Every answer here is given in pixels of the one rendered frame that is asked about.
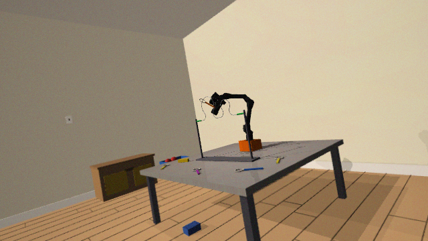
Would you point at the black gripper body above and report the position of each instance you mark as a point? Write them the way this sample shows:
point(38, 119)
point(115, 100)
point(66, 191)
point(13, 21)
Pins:
point(220, 102)

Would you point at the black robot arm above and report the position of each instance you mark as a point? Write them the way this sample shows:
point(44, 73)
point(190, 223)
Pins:
point(249, 102)

